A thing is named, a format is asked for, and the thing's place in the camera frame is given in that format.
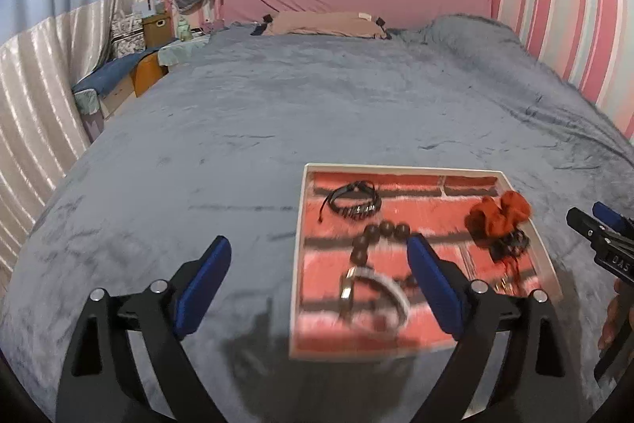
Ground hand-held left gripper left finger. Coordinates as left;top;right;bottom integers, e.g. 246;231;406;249
55;235;233;423

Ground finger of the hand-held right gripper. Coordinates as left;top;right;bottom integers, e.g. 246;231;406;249
592;201;634;236
566;207;609;251

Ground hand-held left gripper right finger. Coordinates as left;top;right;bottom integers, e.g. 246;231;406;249
406;234;598;423

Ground jewelry tray with red lining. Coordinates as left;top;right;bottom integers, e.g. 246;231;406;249
289;163;565;361

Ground white and gold bracelet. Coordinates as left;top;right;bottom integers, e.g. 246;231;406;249
339;266;411;334

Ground red knot coin charm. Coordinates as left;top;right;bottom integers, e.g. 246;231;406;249
494;255;527;296

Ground black hair ties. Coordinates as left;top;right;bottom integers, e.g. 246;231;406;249
487;230;531;263

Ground brown wooden bead bracelet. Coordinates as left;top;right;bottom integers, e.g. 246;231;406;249
349;220;422;291

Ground orange-red scrunchie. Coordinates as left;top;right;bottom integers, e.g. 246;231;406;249
464;191;534;251

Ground black leather cord bracelet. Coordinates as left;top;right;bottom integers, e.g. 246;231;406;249
320;181;382;224

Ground person's right hand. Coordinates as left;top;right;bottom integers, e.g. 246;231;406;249
598;278;634;351

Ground grey plush blanket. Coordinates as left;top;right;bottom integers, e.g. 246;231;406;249
0;13;634;423

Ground orange wooden cabinet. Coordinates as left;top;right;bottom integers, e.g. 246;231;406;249
131;53;170;98

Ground blue cloth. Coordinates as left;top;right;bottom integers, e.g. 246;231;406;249
73;51;165;100

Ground white sheer curtain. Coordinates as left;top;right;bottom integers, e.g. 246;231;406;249
0;0;118;278

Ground brown cardboard box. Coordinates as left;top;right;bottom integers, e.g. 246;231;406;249
141;12;172;50

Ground tan pillow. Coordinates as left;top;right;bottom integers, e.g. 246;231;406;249
260;10;390;40

